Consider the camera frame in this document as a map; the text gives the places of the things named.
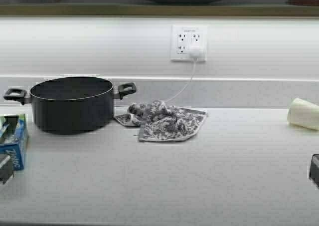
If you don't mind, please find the brown plate in cabinet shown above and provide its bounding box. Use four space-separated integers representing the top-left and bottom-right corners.
286 0 319 6

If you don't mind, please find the black cooking pot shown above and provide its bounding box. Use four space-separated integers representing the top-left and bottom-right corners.
3 76 137 135

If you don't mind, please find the white plug adapter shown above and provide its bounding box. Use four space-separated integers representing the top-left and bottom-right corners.
188 46 206 60

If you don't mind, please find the grey patterned dish towel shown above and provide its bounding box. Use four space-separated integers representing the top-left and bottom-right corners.
114 100 208 142

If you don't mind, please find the robot base right corner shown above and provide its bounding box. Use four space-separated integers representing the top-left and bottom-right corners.
309 154 319 188

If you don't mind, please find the white charging cable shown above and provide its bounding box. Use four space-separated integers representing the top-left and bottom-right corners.
163 57 196 103

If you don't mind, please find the robot base left corner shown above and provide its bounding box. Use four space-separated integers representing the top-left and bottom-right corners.
0 154 14 185

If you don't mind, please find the white wall power outlet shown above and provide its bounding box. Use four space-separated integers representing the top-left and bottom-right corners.
170 25 208 62

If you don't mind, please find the white paper cup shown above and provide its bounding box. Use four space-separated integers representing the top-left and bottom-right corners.
287 98 319 131

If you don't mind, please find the blue Ziploc bag box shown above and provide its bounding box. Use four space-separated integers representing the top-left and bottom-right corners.
0 114 29 171

